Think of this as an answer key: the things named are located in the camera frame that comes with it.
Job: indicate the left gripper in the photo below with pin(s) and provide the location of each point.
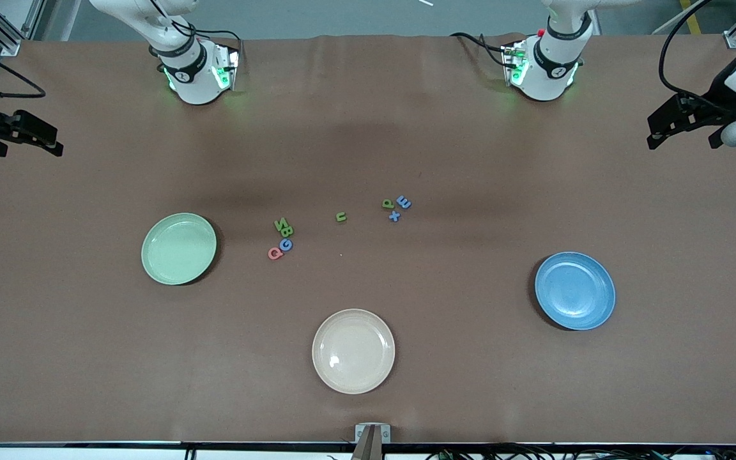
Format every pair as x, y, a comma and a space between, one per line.
717, 103

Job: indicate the red letter Q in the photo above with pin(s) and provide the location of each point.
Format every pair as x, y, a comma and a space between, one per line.
270, 253

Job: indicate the green letter N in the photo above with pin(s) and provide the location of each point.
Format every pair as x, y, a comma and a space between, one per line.
283, 224

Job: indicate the green letter B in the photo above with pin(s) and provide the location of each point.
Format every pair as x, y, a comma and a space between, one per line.
285, 232

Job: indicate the blue letter G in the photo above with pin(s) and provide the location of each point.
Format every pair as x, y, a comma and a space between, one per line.
282, 245

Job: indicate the blue letter m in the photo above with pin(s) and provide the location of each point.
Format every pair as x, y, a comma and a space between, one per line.
404, 202

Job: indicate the green letter p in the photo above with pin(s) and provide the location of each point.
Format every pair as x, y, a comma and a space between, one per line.
384, 206

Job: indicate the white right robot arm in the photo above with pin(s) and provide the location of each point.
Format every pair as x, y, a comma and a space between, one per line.
192, 76

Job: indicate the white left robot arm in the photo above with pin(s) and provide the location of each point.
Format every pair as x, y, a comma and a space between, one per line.
553, 64

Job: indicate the green plate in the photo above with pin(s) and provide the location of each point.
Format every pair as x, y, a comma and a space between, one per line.
170, 268

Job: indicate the blue plate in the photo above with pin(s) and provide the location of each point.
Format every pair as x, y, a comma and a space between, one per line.
575, 291

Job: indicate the beige plate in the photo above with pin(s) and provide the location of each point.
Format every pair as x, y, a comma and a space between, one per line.
353, 351

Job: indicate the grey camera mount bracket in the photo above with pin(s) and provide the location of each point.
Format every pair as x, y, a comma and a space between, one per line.
361, 433

